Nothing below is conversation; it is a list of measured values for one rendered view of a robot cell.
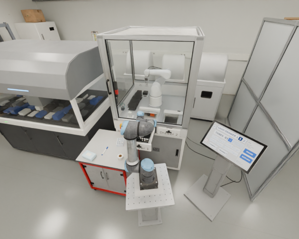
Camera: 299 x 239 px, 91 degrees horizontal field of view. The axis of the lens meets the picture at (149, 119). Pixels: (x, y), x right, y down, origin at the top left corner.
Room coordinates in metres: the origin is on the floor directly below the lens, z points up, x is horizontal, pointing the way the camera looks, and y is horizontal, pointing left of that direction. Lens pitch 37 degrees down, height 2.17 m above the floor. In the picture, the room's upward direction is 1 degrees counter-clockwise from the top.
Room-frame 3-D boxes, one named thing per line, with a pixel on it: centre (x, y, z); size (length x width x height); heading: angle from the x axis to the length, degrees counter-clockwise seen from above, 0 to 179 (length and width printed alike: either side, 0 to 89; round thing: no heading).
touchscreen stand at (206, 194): (1.03, -0.82, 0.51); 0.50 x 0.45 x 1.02; 129
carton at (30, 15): (4.97, 3.14, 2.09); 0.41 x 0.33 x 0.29; 75
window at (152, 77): (1.54, 0.01, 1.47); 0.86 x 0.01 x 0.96; 77
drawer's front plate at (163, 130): (1.45, -0.25, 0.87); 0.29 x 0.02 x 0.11; 77
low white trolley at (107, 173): (1.32, 0.52, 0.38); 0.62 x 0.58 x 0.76; 77
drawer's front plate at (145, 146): (1.21, 0.13, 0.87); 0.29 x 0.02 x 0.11; 77
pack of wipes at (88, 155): (1.16, 0.73, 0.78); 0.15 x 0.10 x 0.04; 64
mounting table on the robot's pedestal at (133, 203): (0.80, 0.02, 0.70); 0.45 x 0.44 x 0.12; 5
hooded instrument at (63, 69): (2.27, 1.65, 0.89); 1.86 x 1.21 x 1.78; 77
